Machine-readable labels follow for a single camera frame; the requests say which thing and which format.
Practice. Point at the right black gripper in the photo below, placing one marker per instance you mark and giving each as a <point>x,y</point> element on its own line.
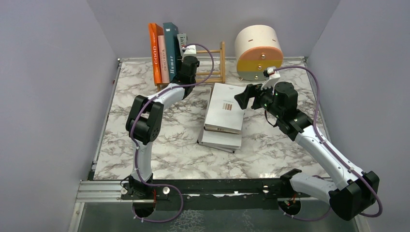
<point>251,91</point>

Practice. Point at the grey book with plant cover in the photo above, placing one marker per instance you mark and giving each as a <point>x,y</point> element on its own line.
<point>182,41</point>

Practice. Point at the white rose Designer Fate book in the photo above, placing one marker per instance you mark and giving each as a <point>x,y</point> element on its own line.
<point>165,78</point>

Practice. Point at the teal Humor book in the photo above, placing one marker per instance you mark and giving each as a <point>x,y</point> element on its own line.
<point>172,48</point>

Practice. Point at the orange Fashion Show book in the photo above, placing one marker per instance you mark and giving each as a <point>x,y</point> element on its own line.
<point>154,32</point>

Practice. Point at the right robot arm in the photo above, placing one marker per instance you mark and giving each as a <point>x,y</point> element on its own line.
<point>350,191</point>

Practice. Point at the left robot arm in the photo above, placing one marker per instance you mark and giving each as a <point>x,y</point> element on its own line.
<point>145,118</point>

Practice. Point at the wooden book rack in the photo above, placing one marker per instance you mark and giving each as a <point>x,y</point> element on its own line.
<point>211,65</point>

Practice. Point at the white book with brown stripes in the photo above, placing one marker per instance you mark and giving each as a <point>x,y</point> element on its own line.
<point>223,112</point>

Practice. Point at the round cream drawer cabinet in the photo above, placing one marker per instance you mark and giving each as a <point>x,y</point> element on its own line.
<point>256,49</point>

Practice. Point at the bottom grey white book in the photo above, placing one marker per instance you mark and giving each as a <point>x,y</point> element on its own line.
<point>228,142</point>

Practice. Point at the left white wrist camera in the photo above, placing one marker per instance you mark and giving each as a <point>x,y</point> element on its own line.
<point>188,51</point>

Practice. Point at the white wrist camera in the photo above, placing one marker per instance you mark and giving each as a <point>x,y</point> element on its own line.
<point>272,76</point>
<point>188,51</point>

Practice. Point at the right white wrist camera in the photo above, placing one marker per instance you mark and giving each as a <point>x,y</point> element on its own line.
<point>272,76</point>

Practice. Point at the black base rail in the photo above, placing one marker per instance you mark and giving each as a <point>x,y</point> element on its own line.
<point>208,194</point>

